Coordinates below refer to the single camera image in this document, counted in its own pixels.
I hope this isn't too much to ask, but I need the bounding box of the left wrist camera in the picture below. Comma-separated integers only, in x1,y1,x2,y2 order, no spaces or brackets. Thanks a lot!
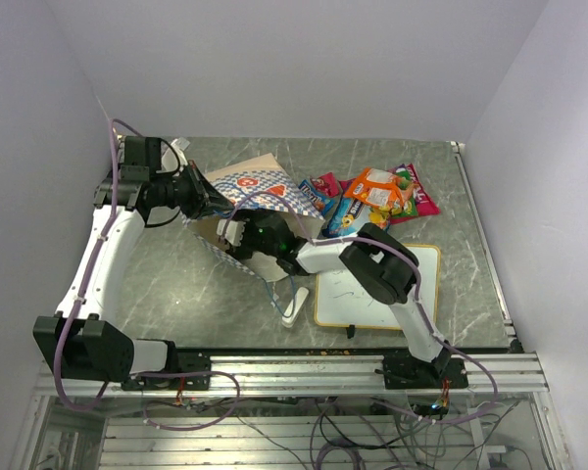
161,137,190,174

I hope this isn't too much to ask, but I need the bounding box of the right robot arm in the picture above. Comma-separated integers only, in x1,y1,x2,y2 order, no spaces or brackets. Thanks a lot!
222,210,451,388

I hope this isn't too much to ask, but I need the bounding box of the blue snack bag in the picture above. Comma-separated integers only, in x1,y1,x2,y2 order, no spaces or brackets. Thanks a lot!
322,196,390,238

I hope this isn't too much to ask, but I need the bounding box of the red snack packet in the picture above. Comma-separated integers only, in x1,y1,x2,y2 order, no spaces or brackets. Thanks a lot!
310,172,341,198

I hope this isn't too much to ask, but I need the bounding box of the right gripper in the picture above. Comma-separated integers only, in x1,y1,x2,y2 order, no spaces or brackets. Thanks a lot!
225,209,280,259

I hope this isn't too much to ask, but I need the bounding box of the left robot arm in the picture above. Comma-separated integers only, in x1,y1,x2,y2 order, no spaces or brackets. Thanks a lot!
33,136,233,389

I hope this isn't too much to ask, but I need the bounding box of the orange snack packet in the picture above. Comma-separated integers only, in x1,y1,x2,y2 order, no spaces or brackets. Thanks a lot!
345,167,393,210

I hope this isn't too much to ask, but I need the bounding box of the white eraser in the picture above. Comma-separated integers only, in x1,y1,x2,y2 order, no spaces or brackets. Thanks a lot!
281,287,310,329

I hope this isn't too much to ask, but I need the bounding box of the pink snack bag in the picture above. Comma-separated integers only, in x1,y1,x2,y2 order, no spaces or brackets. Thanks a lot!
340,164,440,223

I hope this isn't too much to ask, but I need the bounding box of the aluminium rail frame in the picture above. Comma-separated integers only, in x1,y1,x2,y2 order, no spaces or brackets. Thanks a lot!
14,350,572,469

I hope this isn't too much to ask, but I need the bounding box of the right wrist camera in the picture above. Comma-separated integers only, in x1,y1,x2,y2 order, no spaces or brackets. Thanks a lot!
216,219,246,247

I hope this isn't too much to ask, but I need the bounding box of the green yellow candy bag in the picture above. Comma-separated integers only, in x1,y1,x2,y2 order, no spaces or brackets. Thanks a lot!
379,166,419,217

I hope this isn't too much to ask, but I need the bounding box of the blue candy packet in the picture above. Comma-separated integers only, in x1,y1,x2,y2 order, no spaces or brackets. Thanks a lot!
299,179,334,215

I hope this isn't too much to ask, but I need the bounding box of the yellow framed whiteboard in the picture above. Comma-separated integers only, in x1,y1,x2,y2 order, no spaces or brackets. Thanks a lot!
315,244,442,331

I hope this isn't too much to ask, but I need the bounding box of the checkered paper bag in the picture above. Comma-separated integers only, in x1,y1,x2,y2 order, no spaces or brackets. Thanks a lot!
181,153,324,282

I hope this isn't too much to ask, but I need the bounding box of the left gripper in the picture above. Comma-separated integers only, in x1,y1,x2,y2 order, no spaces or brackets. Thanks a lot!
153,161,236,220

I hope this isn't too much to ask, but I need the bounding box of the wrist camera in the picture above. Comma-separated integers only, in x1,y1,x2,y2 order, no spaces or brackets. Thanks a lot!
216,219,246,247
161,137,190,174

